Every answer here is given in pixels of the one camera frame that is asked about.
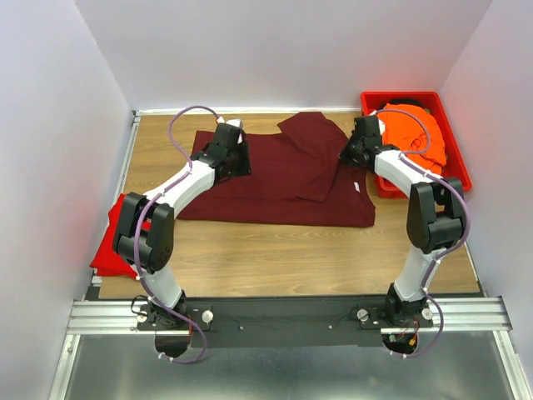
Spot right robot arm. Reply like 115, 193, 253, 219
339, 114, 470, 327

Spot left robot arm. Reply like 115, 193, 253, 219
112, 118, 251, 329

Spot orange t shirt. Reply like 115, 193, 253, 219
377, 103, 447, 175

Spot red plastic bin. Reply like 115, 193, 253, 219
361, 91, 472, 192

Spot folded red t shirt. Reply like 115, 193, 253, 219
90, 193, 137, 279

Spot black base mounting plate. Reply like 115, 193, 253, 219
130, 295, 433, 351

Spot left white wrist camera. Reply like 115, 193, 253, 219
226, 118, 245, 144

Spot aluminium frame rail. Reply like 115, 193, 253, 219
67, 297, 512, 335

